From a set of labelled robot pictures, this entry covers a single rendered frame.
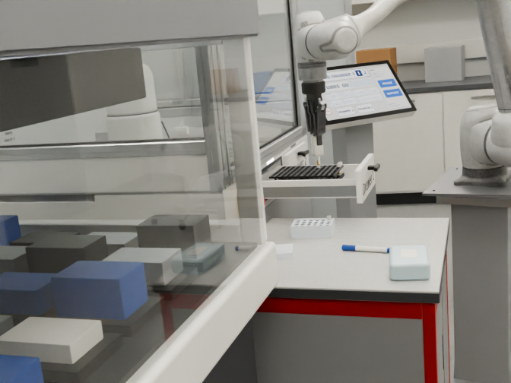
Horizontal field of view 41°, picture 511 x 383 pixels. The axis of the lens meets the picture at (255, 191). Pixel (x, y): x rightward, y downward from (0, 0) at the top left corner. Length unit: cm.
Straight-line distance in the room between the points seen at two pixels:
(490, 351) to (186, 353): 177
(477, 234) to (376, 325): 97
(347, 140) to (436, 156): 213
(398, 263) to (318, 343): 28
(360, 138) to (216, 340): 215
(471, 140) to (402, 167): 281
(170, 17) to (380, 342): 97
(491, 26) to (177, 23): 137
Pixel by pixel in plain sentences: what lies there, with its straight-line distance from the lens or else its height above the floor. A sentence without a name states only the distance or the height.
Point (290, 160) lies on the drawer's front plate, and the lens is 255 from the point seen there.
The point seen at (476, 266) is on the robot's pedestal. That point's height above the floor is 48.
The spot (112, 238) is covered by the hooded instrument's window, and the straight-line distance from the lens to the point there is 90.
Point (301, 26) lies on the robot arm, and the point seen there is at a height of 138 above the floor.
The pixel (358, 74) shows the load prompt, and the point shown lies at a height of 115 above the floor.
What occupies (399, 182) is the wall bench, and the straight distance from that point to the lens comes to 530.
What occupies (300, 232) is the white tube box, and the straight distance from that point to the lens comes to 203.
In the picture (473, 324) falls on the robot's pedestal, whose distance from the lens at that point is 269.
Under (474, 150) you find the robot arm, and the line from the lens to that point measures 248.
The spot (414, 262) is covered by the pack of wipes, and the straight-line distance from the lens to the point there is 166.
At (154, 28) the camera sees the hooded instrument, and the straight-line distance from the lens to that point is 101.
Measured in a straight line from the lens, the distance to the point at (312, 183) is 220.
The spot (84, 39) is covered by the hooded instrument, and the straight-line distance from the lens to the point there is 84.
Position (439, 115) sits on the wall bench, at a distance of 522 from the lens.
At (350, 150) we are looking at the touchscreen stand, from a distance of 321.
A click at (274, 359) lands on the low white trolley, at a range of 177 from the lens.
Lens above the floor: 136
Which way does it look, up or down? 13 degrees down
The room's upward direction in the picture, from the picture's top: 5 degrees counter-clockwise
